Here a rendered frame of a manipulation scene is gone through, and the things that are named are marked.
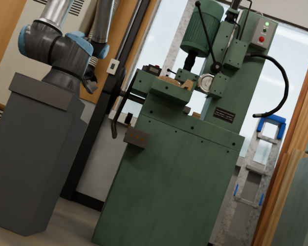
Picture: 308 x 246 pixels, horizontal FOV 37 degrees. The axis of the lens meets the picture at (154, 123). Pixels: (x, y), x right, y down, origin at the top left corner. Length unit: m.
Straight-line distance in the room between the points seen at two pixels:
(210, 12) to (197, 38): 0.17
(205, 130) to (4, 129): 1.04
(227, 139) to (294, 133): 1.53
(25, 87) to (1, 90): 1.96
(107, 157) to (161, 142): 1.63
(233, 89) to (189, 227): 0.81
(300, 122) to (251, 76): 1.39
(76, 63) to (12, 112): 0.36
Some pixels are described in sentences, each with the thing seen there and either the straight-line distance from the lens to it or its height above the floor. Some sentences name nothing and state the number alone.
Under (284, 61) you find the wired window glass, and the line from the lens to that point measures 4.33.
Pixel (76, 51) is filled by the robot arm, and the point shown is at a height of 0.83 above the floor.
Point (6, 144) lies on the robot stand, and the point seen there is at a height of 0.33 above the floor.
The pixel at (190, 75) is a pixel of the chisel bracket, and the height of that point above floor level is 1.05.
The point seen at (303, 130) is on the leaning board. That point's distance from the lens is 4.00.
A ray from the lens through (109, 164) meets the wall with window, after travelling 4.03.
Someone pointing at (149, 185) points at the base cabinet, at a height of 0.37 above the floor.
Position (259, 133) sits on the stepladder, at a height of 1.00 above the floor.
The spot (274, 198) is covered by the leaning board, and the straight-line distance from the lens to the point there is 3.79.
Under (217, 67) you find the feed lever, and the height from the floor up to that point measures 1.12.
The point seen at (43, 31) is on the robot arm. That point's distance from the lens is 2.23.
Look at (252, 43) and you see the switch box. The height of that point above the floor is 1.32.
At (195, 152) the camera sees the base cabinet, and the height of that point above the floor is 0.62.
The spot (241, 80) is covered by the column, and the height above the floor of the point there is 1.11.
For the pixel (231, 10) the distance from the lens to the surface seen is 2.85.
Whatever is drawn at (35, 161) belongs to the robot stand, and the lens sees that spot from 2.02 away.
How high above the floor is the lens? 0.40
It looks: 7 degrees up
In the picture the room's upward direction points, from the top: 21 degrees clockwise
